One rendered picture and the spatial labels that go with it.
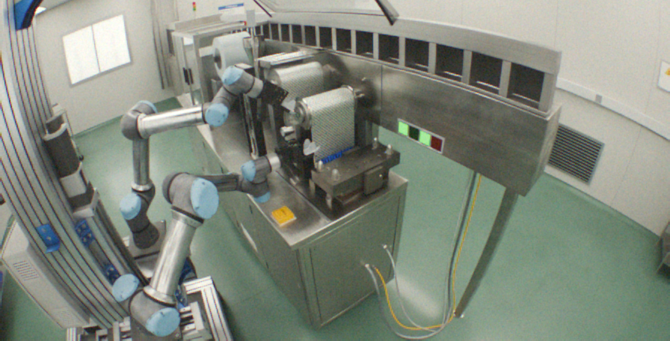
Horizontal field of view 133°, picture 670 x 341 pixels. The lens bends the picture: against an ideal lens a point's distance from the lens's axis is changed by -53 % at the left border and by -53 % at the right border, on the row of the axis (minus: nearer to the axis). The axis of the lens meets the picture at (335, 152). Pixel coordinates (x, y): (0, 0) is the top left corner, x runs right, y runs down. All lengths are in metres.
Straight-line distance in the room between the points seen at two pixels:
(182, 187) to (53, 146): 0.49
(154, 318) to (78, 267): 0.43
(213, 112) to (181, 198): 0.31
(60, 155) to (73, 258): 0.38
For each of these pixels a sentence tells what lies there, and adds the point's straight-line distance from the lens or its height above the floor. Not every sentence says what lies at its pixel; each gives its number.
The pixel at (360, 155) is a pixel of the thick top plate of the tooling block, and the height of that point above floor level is 1.03.
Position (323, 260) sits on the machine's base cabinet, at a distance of 1.37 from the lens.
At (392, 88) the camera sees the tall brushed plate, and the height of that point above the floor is 1.35.
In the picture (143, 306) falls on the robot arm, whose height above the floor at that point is 1.04.
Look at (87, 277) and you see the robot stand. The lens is 1.29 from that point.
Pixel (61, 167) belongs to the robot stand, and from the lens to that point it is 1.11.
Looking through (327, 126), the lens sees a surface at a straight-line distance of 1.35.
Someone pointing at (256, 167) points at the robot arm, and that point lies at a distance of 1.20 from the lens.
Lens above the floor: 1.75
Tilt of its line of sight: 30 degrees down
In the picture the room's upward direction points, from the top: 3 degrees counter-clockwise
